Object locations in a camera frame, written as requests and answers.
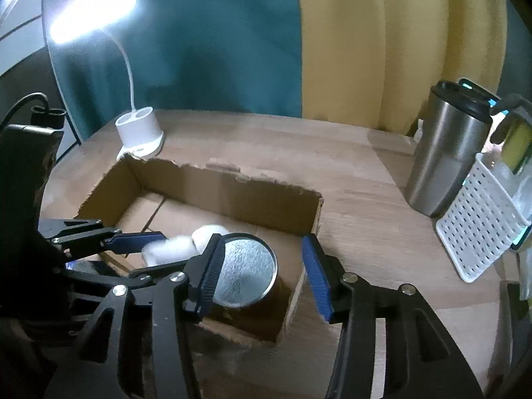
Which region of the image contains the steel tumbler with black lid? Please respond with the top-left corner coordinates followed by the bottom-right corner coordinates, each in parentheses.
top-left (405, 79), bottom-right (500, 219)

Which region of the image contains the white desk lamp base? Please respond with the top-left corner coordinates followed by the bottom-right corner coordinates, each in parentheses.
top-left (42, 0), bottom-right (167, 161)

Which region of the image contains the yellow curtain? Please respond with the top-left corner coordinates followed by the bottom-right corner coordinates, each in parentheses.
top-left (291, 0), bottom-right (511, 139)

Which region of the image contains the brown cardboard box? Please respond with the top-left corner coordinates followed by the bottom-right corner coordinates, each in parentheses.
top-left (75, 154), bottom-right (326, 348)

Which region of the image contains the yellow sponge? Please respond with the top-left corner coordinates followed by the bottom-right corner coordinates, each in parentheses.
top-left (501, 115), bottom-right (532, 175)

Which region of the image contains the white perforated plastic basket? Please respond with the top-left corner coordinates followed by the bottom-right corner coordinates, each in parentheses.
top-left (436, 152), bottom-right (532, 284)

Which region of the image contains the teal curtain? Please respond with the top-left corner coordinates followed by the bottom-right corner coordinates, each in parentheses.
top-left (42, 0), bottom-right (305, 143)

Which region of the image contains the metal tin can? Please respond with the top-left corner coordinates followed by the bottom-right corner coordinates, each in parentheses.
top-left (208, 233), bottom-right (294, 314)

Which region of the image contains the white fluffy cloth ball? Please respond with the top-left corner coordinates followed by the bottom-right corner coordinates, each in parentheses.
top-left (141, 224), bottom-right (229, 266)

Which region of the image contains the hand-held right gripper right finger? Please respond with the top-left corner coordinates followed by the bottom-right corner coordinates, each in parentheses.
top-left (303, 233), bottom-right (483, 399)

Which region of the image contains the black cable with plug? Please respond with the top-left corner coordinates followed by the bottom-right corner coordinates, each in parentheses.
top-left (0, 92), bottom-right (66, 130)

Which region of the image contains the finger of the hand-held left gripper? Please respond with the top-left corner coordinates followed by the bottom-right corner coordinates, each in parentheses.
top-left (66, 258), bottom-right (196, 292)
top-left (38, 218), bottom-right (168, 260)

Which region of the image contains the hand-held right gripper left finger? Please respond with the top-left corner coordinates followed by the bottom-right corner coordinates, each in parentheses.
top-left (62, 233), bottom-right (227, 399)

